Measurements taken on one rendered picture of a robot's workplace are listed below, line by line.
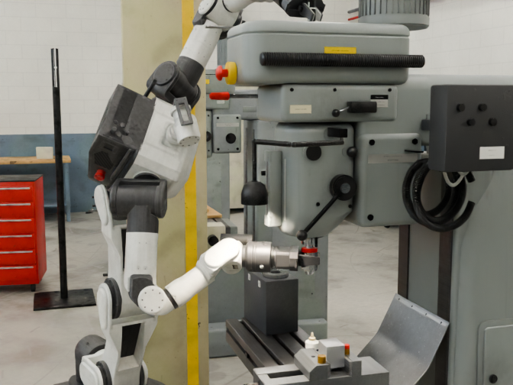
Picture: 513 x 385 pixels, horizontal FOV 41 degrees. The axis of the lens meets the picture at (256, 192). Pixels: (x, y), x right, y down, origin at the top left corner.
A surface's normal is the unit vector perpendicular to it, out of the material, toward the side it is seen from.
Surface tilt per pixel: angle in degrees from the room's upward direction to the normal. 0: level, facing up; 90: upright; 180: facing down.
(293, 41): 90
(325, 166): 90
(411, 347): 64
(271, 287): 90
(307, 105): 90
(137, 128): 58
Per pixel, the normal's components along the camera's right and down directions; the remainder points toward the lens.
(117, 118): 0.47, -0.43
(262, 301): -0.94, 0.05
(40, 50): 0.29, 0.13
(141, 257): 0.23, -0.11
